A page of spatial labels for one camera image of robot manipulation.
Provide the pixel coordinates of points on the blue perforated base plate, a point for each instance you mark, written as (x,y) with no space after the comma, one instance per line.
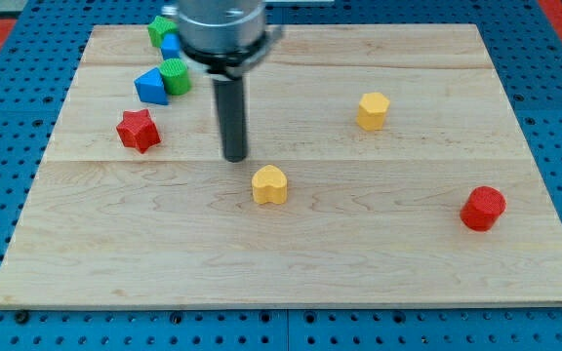
(37,65)

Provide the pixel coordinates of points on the green cylinder block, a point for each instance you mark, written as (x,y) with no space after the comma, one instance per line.
(174,73)

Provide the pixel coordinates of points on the light wooden board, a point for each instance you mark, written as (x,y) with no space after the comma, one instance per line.
(372,218)

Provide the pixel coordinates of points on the blue triangle block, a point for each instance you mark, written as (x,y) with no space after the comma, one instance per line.
(150,87)

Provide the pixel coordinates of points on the blue cube block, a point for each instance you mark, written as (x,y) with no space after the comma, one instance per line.
(170,47)

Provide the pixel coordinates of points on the red cylinder block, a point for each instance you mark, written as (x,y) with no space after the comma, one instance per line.
(482,208)

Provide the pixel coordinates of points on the yellow heart block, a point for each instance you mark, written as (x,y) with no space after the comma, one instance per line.
(269,185)

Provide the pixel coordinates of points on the yellow hexagon block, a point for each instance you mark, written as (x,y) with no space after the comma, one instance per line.
(372,109)

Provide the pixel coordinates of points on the red star block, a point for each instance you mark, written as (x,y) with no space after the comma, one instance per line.
(137,130)

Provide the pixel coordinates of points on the green star block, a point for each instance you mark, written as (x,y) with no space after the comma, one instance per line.
(159,28)

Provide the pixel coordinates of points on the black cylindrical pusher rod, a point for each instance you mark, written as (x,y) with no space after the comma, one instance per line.
(231,113)

